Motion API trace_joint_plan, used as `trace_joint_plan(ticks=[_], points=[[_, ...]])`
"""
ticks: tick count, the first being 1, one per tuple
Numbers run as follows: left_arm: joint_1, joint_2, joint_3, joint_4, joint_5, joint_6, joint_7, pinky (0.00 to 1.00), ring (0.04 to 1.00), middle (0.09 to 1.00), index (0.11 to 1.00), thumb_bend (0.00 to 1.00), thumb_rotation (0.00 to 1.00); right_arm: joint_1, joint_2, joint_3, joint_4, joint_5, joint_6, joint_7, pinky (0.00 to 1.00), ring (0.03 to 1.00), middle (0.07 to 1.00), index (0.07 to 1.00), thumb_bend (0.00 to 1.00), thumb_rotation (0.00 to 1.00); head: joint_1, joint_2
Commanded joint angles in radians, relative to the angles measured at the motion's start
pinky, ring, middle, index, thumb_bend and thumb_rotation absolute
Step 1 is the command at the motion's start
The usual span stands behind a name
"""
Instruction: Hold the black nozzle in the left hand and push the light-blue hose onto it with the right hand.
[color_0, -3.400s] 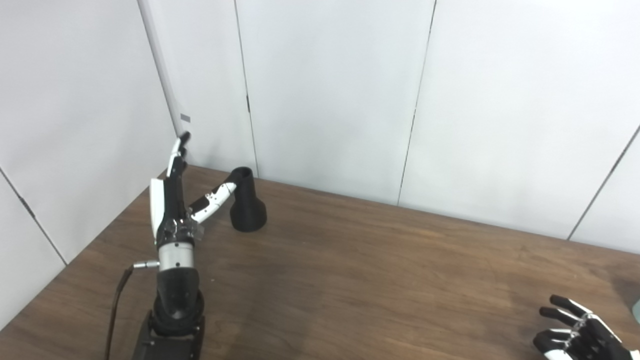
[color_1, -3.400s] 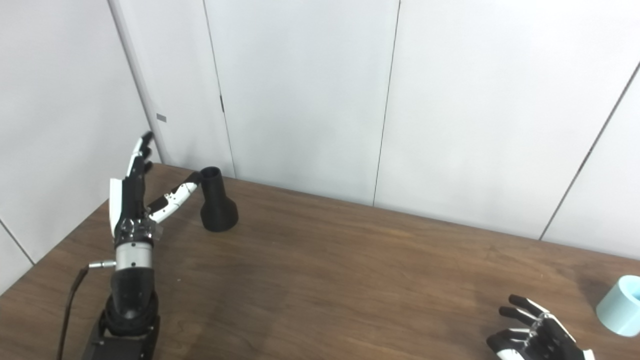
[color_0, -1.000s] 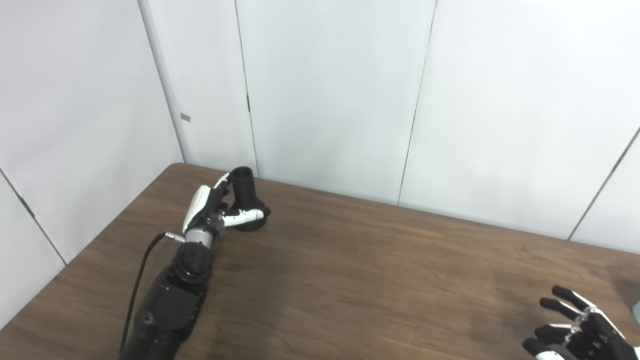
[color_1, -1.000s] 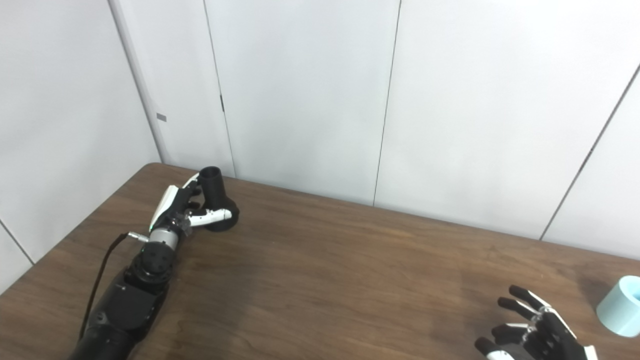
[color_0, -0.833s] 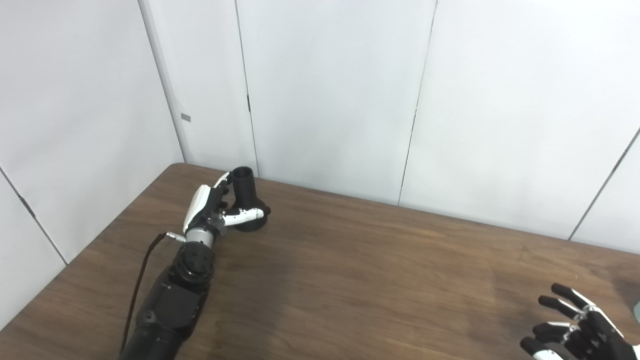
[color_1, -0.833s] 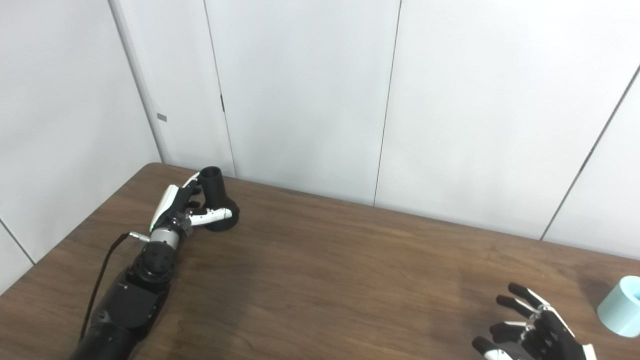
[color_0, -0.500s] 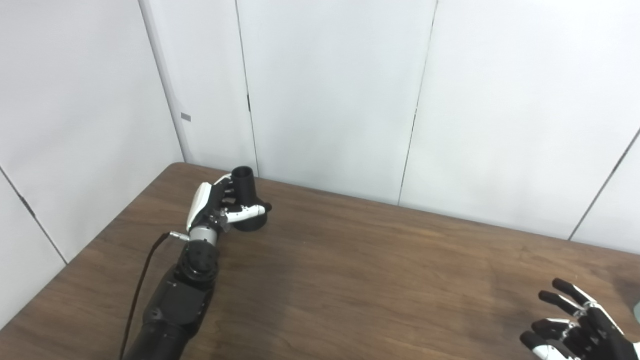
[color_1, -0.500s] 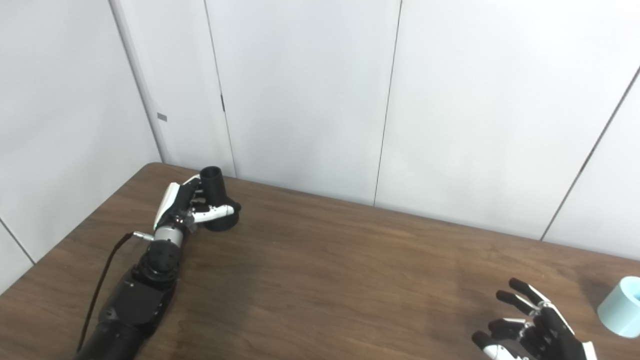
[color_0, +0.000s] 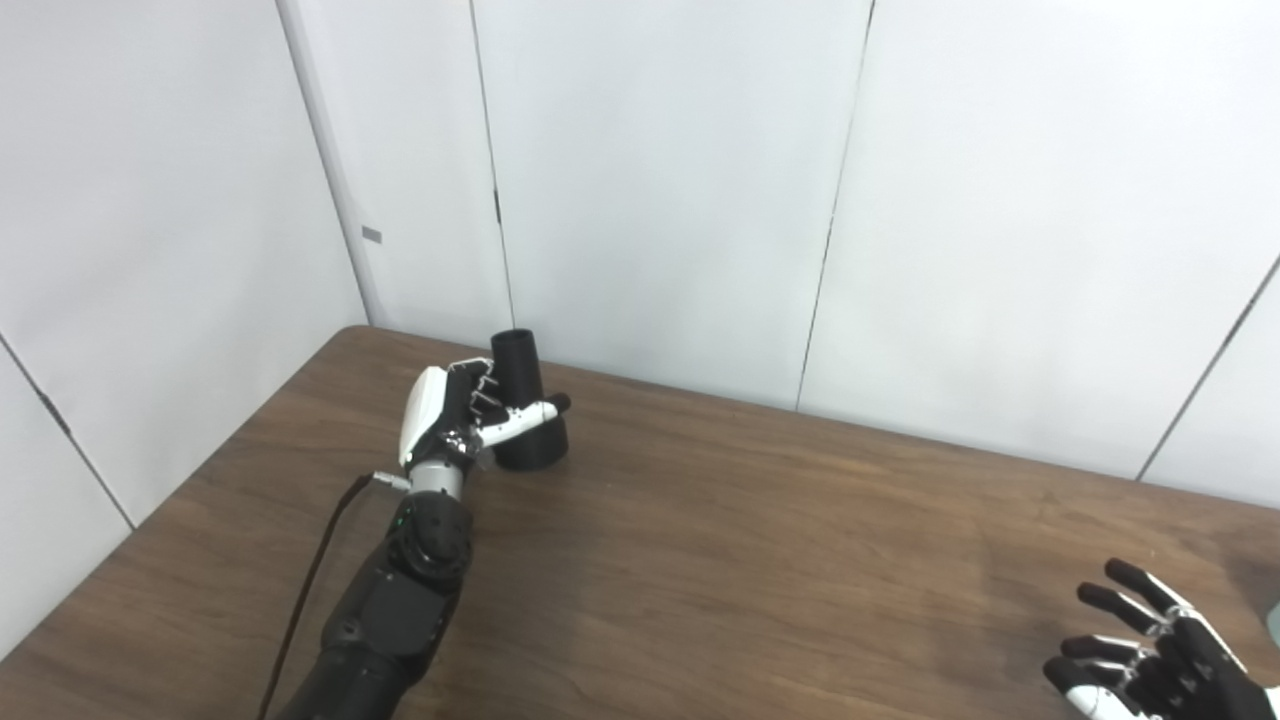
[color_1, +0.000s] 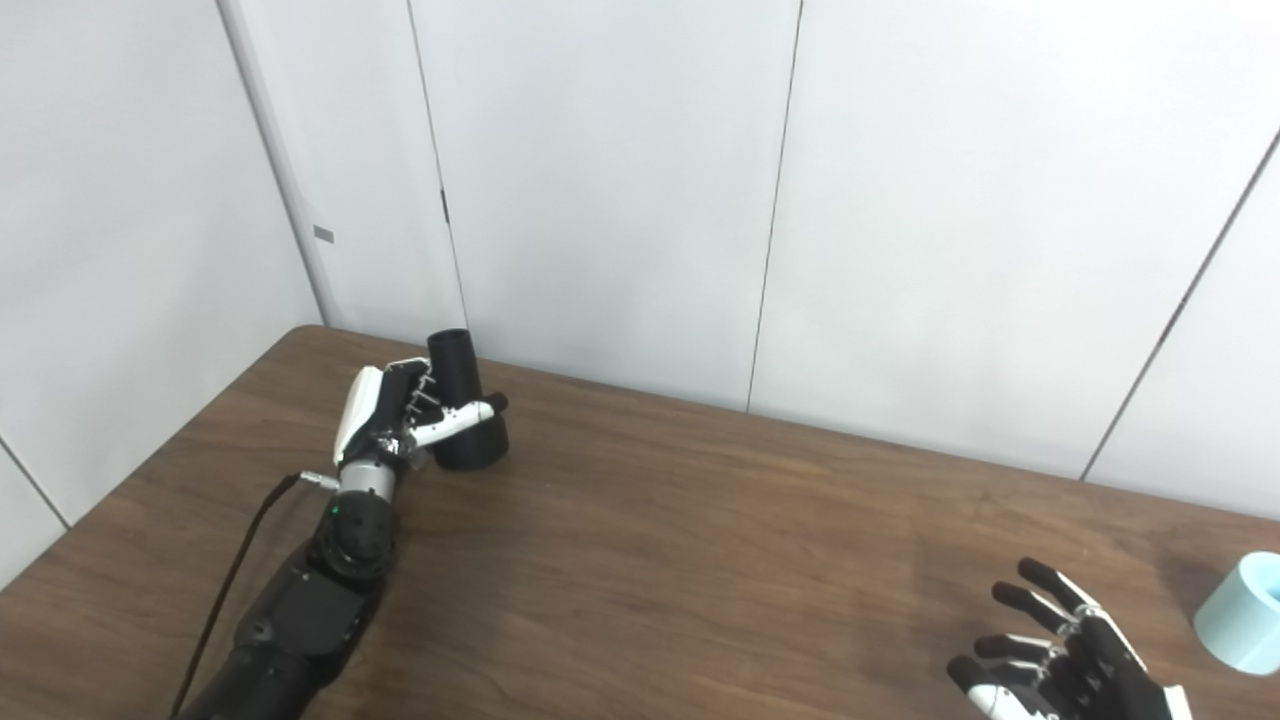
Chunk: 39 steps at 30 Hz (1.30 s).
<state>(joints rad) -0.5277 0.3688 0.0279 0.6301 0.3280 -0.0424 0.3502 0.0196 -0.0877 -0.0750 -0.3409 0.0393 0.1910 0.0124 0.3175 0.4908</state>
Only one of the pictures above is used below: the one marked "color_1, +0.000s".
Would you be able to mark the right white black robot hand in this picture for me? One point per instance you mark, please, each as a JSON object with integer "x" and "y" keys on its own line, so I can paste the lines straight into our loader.
{"x": 1090, "y": 670}

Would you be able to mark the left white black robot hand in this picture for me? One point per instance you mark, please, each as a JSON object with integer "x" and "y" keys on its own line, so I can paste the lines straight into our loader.
{"x": 375, "y": 415}

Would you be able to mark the black funnel-shaped vase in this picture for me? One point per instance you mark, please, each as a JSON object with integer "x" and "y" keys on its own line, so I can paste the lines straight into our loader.
{"x": 465, "y": 400}

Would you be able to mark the light blue cylinder cup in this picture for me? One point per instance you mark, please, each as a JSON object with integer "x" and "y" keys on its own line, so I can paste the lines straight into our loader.
{"x": 1245, "y": 615}

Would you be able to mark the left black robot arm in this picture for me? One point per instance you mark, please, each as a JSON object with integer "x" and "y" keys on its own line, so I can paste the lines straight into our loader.
{"x": 310, "y": 610}

